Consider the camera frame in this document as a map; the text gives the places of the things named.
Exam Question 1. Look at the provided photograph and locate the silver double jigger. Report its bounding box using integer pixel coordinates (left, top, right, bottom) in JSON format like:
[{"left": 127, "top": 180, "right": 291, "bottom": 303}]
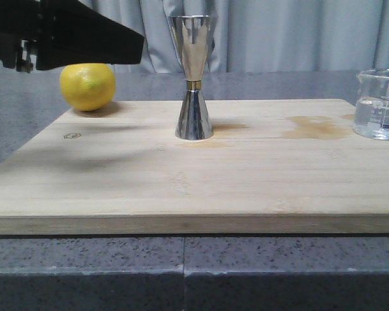
[{"left": 169, "top": 15, "right": 215, "bottom": 141}]

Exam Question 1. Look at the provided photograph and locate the grey curtain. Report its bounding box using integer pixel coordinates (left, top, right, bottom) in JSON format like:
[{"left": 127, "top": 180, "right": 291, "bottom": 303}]
[{"left": 87, "top": 1, "right": 389, "bottom": 73}]

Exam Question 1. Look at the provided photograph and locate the light wooden cutting board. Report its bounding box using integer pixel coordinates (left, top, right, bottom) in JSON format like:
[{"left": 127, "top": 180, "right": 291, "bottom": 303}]
[{"left": 0, "top": 98, "right": 389, "bottom": 235}]

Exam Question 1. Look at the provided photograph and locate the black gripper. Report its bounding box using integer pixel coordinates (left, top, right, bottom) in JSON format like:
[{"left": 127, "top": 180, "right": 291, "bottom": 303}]
[{"left": 0, "top": 1, "right": 144, "bottom": 72}]

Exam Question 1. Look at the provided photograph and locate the clear glass beaker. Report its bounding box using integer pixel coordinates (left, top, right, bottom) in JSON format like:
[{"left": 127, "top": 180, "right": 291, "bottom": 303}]
[{"left": 353, "top": 69, "right": 389, "bottom": 141}]

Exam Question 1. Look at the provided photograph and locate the yellow lemon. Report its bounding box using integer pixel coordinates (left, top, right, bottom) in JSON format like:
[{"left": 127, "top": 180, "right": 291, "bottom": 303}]
[{"left": 59, "top": 63, "right": 116, "bottom": 111}]

